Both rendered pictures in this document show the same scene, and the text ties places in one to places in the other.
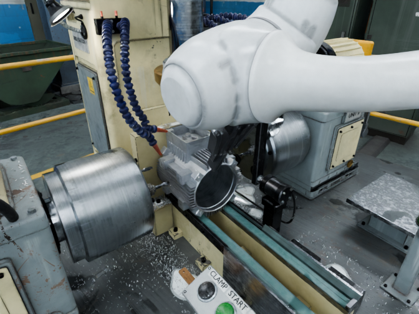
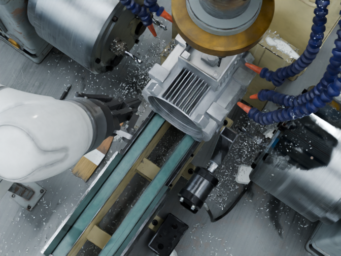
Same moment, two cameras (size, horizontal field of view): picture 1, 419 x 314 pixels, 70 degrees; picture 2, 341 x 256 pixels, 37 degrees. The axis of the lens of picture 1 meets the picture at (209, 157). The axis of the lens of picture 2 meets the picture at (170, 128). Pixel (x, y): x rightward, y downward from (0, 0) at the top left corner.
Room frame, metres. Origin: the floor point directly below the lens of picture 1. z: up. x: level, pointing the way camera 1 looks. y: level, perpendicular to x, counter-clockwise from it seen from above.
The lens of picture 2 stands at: (0.60, -0.33, 2.13)
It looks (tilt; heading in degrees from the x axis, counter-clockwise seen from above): 75 degrees down; 71
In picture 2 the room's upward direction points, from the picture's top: straight up
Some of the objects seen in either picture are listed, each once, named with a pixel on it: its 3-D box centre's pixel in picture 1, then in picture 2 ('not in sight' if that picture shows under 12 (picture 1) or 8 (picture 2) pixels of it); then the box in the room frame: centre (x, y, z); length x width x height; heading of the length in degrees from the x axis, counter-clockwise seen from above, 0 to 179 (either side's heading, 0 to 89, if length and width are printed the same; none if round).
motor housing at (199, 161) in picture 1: (197, 174); (199, 83); (0.80, 0.04, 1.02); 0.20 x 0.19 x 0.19; 36
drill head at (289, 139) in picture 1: (272, 139); (326, 162); (1.00, -0.23, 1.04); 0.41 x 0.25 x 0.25; 127
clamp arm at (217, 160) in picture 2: (260, 146); (221, 150); (0.77, -0.15, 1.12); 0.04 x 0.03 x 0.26; 37
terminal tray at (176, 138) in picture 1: (189, 142); (212, 54); (0.83, 0.06, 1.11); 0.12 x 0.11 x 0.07; 36
